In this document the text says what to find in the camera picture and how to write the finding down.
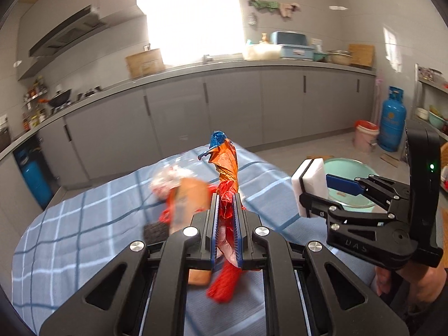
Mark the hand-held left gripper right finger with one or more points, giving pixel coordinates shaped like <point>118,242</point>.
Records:
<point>238,231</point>

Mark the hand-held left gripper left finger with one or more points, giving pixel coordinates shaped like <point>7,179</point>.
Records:
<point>215,231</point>

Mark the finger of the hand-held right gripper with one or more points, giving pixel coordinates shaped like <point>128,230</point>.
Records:
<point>360,238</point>
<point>343,183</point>

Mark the white sponge block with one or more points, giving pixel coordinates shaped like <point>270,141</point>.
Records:
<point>311,178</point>

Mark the orange sausage-like packet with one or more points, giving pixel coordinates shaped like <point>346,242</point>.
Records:
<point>189,199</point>

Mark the clear plastic bag red print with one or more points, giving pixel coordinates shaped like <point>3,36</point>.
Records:
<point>168,178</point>

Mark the orange and blue snack wrapper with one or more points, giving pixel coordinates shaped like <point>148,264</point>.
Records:
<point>225,161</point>

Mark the person's right hand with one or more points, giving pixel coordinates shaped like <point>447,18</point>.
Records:
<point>427,283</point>

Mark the green plastic basin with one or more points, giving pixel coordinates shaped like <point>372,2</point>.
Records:
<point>344,166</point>

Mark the pink bucket with red liner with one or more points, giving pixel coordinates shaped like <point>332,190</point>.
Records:
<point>365,136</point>

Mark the black scouring pad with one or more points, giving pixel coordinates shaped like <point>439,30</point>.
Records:
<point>154,232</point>

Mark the green bowl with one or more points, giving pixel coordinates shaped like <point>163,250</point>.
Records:
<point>437,120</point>

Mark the blue gas cylinder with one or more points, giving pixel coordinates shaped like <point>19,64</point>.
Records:
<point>33,178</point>
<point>392,119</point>

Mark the white bowl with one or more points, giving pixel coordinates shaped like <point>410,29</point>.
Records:
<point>422,113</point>

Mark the metal shelf rack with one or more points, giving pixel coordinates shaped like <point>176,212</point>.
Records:
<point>434,91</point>

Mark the steel pot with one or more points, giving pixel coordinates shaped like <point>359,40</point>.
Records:
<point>340,57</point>

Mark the blue checked tablecloth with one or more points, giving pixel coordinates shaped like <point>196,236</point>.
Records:
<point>87,224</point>

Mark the grey kitchen base cabinets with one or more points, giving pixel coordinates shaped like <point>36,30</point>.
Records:
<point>245,101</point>

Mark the wooden cutting board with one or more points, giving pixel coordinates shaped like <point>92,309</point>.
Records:
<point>361,55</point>

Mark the blue storage boxes on counter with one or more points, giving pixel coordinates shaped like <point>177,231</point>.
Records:
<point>294,47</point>

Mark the white plastic container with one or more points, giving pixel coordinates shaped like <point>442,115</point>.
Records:
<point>260,52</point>

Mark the yellow soap bottle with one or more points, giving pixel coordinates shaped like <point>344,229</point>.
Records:
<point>264,38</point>

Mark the steel faucet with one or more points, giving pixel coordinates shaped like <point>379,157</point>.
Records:
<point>207,58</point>

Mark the cardboard box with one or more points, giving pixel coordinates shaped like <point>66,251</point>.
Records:
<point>145,63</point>

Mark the pink hanging cloth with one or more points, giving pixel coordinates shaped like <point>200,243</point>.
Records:
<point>288,8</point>

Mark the hanging metal scrubber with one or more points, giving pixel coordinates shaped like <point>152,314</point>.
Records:
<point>252,19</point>

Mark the green hanging cloth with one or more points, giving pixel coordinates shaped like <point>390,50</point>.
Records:
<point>264,5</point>

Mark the black wok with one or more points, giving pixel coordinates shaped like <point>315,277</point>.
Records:
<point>60,98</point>

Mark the bright window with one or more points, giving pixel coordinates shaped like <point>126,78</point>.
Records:
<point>190,17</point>

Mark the row of seasoning bottles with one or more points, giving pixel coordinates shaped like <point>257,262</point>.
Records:
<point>34,105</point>

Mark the dark storage jar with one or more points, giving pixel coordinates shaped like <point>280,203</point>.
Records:
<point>4,139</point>

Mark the steel range hood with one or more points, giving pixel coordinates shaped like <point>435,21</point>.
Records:
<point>66,33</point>

